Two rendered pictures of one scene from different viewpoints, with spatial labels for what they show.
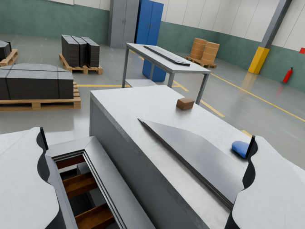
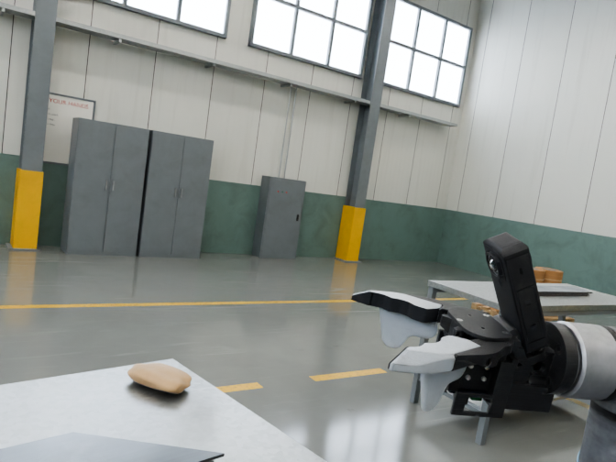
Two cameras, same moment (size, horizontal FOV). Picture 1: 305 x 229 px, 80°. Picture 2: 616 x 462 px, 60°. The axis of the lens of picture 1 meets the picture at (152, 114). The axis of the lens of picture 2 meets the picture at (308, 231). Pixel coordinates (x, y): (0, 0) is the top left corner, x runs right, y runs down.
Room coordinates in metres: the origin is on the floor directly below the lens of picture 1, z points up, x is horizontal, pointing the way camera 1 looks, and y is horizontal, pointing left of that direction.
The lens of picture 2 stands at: (0.21, 0.48, 1.58)
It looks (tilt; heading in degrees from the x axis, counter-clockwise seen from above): 6 degrees down; 266
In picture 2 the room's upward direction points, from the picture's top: 8 degrees clockwise
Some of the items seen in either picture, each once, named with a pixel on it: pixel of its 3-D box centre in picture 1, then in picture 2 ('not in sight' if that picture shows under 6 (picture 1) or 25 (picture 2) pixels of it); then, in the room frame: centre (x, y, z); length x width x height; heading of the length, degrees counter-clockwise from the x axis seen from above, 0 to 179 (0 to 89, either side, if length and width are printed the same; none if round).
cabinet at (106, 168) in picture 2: not in sight; (104, 189); (2.81, -7.66, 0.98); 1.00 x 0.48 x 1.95; 31
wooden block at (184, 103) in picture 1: (185, 103); not in sight; (1.06, -0.19, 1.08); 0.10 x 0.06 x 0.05; 136
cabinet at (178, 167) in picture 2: not in sight; (172, 195); (1.91, -8.20, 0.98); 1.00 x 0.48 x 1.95; 31
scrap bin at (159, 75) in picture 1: (154, 67); not in sight; (4.93, 0.20, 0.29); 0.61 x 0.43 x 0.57; 31
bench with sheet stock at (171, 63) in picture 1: (157, 80); not in sight; (3.21, 0.03, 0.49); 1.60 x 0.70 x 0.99; 35
